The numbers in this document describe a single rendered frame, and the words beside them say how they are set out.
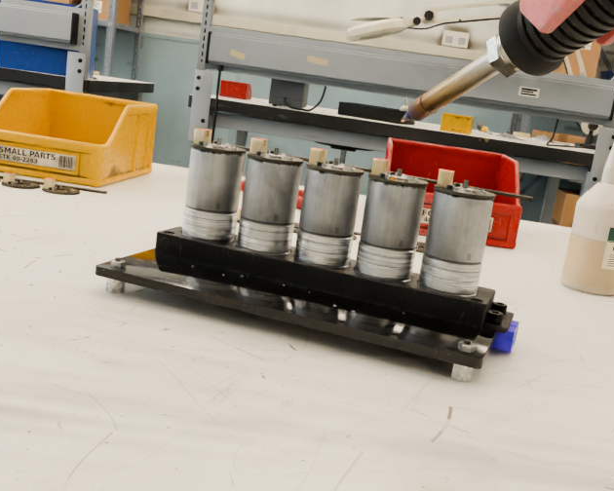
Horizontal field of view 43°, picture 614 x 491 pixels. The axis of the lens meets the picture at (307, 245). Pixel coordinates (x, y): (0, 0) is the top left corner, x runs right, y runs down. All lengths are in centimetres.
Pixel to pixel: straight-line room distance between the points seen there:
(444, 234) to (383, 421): 10
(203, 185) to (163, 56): 456
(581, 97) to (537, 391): 233
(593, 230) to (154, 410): 31
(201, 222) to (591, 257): 23
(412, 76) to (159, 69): 261
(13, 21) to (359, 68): 116
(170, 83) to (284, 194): 456
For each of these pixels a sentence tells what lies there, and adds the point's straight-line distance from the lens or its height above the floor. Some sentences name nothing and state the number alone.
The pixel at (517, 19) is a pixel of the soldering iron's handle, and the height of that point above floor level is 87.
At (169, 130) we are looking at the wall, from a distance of 490.
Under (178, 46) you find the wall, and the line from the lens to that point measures 488.
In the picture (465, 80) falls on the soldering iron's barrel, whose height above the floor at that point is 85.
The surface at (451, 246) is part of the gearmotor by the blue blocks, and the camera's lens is 32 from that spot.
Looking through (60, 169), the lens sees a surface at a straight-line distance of 60.
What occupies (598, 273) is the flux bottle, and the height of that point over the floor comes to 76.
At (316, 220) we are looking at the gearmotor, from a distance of 33.
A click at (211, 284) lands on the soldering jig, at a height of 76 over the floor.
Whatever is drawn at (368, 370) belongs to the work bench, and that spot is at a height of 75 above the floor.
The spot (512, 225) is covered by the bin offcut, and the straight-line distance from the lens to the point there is 57.
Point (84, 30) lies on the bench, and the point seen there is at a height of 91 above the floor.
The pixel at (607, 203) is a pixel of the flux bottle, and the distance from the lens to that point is 47.
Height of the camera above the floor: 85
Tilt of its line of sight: 12 degrees down
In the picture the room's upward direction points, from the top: 8 degrees clockwise
